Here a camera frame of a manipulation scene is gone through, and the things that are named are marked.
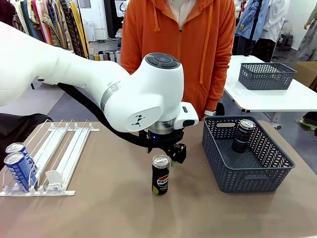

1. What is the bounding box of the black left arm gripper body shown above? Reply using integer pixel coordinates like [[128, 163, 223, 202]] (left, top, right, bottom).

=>
[[148, 141, 187, 164]]

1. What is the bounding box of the black Pepsi can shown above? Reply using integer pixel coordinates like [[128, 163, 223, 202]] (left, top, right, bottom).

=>
[[231, 119, 256, 152], [151, 155, 172, 196]]

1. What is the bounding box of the dark grey plastic basket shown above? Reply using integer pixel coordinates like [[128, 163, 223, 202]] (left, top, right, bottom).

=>
[[202, 116, 296, 193], [238, 62, 297, 90]]

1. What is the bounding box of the blue Pocari Sweat can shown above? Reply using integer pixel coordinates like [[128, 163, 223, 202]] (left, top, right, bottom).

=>
[[5, 142, 34, 169], [4, 151, 38, 191]]

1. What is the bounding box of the person's left forearm orange sleeve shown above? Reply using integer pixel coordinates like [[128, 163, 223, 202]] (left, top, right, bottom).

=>
[[204, 49, 236, 113]]

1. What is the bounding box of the person's right forearm orange sleeve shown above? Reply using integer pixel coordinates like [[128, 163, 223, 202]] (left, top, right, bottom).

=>
[[120, 44, 139, 75]]

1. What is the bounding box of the person in orange hoodie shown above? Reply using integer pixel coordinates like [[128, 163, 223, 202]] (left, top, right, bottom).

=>
[[120, 0, 236, 121]]

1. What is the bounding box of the white side table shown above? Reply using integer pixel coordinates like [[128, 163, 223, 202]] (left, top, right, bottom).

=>
[[222, 55, 317, 124]]

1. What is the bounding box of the black stand pole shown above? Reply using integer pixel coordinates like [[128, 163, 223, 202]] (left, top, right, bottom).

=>
[[244, 0, 263, 57]]

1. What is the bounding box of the cardboard box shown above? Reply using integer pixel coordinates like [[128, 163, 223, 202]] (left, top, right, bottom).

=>
[[293, 61, 317, 91]]

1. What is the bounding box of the white air purifier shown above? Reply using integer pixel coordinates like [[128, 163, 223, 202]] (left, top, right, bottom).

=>
[[83, 21, 96, 42]]

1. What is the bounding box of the black stool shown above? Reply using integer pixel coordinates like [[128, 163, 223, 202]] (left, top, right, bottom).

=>
[[281, 33, 294, 52]]

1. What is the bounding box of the black fabric bag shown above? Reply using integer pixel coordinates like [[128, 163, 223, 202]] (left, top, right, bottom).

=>
[[0, 113, 53, 172]]

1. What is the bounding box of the clothes rack with colourful garments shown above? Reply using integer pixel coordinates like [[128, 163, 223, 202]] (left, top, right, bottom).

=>
[[11, 0, 90, 59]]

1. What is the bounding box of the mannequin with maroon garment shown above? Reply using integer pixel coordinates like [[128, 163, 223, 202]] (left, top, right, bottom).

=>
[[0, 0, 15, 24]]

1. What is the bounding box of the black left arm cable sleeve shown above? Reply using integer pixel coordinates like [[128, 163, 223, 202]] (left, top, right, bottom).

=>
[[57, 83, 185, 151]]

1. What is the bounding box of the white wire can dispenser rack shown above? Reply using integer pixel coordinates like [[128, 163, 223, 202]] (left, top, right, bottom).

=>
[[0, 119, 100, 197]]

